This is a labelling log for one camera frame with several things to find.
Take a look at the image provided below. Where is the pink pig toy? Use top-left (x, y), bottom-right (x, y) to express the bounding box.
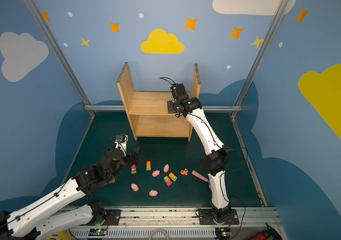
top-left (131, 184), bottom-right (139, 192)
top-left (163, 164), bottom-right (169, 173)
top-left (152, 170), bottom-right (160, 177)
top-left (148, 190), bottom-right (158, 197)

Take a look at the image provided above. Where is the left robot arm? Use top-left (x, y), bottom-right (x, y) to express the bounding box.
top-left (0, 147), bottom-right (140, 240)

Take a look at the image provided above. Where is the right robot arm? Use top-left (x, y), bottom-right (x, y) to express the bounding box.
top-left (167, 83), bottom-right (232, 223)

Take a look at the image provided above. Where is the wooden shelf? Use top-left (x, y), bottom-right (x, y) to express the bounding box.
top-left (116, 62), bottom-right (193, 141)

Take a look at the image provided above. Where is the pink cab green truck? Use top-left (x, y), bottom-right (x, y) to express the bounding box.
top-left (131, 165), bottom-right (136, 174)

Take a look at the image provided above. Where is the orange cab green truck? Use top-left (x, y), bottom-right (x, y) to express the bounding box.
top-left (145, 161), bottom-right (151, 171)

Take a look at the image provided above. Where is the magenta green toy truck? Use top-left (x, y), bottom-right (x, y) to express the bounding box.
top-left (163, 176), bottom-right (172, 187)

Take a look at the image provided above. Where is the small orange toy car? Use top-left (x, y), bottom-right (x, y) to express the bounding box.
top-left (181, 169), bottom-right (189, 176)

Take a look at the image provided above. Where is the purple pink toy shovel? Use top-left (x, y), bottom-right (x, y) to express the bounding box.
top-left (192, 170), bottom-right (211, 190)

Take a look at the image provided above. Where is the yellow basket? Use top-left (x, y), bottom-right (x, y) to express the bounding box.
top-left (44, 231), bottom-right (71, 240)

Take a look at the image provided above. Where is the red black tool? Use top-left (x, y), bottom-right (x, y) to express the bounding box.
top-left (246, 224), bottom-right (283, 240)

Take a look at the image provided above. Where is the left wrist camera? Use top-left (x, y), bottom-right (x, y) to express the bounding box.
top-left (114, 135), bottom-right (128, 156)

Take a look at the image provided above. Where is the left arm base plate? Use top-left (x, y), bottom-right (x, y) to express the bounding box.
top-left (94, 209), bottom-right (121, 226)

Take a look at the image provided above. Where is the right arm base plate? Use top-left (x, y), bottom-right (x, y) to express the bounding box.
top-left (195, 209), bottom-right (240, 225)

